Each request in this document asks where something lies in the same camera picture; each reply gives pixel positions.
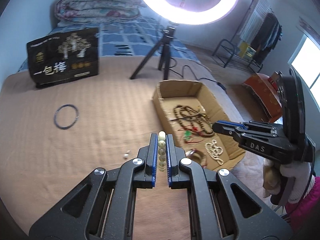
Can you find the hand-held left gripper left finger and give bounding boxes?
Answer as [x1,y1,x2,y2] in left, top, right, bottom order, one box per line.
[29,133,158,240]

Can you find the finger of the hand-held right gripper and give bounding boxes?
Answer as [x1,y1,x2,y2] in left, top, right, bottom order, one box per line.
[216,121,277,130]
[212,123,277,143]

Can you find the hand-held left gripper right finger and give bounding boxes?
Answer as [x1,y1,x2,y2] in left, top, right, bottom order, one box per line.
[165,134,293,240]

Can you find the beige bead bracelet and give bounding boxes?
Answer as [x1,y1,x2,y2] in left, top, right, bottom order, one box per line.
[157,131,167,172]

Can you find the brown bead bracelet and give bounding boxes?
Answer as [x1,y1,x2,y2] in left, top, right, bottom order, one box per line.
[191,114,215,138]

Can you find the reddish brown bangle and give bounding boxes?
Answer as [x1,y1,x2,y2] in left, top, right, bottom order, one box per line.
[186,149,208,168]

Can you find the green pendant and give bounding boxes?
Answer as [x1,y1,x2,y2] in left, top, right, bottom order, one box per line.
[175,126,200,143]

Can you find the white pearl necklace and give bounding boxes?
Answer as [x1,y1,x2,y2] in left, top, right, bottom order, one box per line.
[205,140,224,165]

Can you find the long brown bead necklace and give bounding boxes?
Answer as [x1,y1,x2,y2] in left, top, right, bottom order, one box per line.
[172,104,202,132]

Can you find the cardboard box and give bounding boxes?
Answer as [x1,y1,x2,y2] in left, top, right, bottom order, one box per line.
[152,79,247,172]

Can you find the person's right forearm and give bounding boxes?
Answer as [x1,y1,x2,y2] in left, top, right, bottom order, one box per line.
[285,176,320,230]

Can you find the person's right hand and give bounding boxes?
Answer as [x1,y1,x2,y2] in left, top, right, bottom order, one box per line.
[262,159,315,204]

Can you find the orange cloth covered cabinet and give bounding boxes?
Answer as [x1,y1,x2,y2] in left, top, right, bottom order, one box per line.
[242,72,284,123]

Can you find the brown box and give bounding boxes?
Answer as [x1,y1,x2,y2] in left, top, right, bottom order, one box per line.
[267,72,282,90]

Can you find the bright window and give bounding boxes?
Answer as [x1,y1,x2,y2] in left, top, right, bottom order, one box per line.
[287,34,320,90]

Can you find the yellow box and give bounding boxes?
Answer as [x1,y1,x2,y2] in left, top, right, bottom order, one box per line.
[237,42,257,59]

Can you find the black clothes rack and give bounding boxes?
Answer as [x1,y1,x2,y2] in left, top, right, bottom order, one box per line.
[212,0,283,73]

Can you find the dark hanging clothes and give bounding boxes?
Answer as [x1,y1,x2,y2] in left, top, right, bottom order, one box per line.
[255,12,283,64]

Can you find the black tripod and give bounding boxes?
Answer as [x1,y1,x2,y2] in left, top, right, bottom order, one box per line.
[129,25,177,80]

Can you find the metal bangle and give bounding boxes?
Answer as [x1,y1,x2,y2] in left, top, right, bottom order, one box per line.
[54,104,79,130]

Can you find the striped towel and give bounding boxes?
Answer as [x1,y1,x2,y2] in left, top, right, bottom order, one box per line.
[237,0,272,40]

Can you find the blue patterned bedsheet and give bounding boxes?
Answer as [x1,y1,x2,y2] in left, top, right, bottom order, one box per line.
[16,15,203,74]

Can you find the black printed snack bag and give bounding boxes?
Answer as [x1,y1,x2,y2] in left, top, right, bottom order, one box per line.
[26,27,100,88]

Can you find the folded floral quilt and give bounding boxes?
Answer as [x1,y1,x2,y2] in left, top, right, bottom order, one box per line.
[55,0,148,28]

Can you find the black ring light cable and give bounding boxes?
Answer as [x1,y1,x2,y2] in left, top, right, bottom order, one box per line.
[170,57,228,92]

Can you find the white ring light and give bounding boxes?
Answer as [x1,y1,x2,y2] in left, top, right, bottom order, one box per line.
[134,0,241,25]

